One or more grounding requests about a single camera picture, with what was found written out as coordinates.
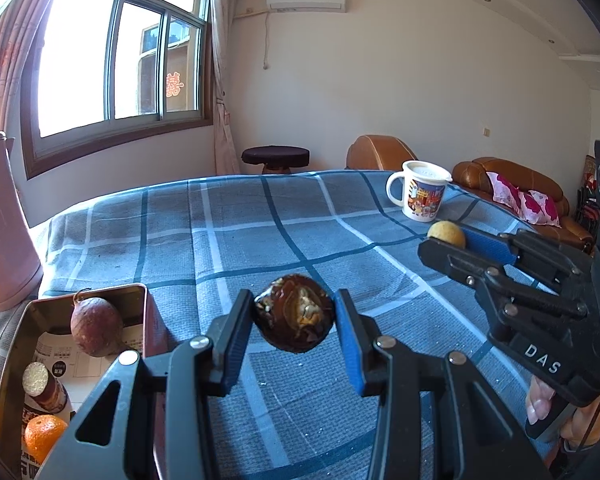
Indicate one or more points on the blue plaid tablecloth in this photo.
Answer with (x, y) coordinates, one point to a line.
(180, 240)

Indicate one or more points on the pink patterned curtain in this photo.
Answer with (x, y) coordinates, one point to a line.
(5, 50)

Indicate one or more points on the dark brown shrivelled fruit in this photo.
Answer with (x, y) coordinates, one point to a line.
(295, 315)

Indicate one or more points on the brown leather sofa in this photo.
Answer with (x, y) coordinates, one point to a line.
(485, 170)

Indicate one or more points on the sliding glass window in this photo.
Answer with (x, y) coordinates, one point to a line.
(80, 60)

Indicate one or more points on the person's right hand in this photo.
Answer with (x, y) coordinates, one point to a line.
(537, 402)

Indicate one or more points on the pink electric kettle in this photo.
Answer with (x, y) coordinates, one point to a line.
(5, 235)

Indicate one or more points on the dark shelf with ornaments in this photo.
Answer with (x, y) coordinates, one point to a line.
(587, 190)

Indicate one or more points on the round dark stool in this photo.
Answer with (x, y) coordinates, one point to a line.
(275, 156)

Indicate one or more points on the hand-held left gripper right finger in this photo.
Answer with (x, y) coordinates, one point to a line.
(350, 340)

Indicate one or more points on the large orange tangerine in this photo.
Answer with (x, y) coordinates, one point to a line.
(42, 435)

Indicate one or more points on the rectangular metal tin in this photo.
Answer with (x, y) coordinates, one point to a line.
(155, 320)

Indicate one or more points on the brown leather armchair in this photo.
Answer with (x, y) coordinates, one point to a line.
(380, 152)

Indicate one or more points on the small yellow longan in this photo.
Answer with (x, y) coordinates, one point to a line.
(445, 234)

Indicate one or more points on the pink floral cushion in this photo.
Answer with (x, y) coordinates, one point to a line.
(530, 205)

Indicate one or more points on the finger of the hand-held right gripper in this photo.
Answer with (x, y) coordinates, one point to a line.
(490, 245)
(460, 260)

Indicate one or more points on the red paper window decoration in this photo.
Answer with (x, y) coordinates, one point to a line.
(175, 85)

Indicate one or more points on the printed paper tin liner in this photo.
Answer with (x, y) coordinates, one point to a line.
(60, 355)

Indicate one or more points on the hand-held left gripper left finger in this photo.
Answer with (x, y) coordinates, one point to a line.
(230, 340)

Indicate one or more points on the white curtain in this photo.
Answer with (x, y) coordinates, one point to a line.
(222, 85)

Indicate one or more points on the white printed mug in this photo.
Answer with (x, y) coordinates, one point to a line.
(420, 195)

